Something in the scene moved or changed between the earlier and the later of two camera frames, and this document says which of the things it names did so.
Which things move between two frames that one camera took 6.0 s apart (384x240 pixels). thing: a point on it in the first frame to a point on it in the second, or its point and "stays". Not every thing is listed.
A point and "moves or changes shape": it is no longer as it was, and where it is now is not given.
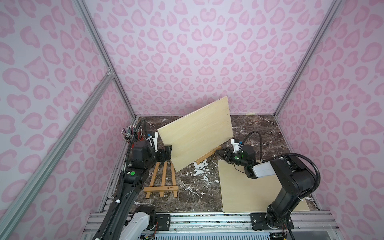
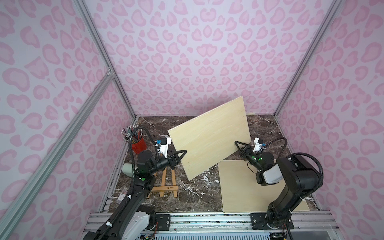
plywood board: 193,136 moves or changes shape
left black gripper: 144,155 to 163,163
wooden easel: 163,188 stays
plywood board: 240,194 stays
